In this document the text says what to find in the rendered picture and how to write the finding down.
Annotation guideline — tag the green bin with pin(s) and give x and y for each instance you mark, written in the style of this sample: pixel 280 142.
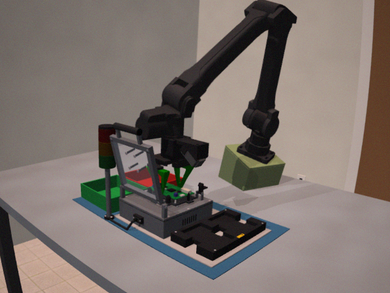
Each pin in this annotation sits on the green bin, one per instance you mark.
pixel 94 192

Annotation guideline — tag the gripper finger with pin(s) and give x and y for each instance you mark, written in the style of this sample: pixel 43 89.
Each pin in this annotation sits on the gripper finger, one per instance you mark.
pixel 164 177
pixel 186 175

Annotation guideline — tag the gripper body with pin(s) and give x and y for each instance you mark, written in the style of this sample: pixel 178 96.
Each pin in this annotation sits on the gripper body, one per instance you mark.
pixel 178 163

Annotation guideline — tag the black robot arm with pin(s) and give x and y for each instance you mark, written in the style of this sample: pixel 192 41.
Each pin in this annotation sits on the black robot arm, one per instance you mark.
pixel 183 93

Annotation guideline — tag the red bin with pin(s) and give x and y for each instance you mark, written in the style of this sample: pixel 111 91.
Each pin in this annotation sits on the red bin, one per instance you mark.
pixel 171 179

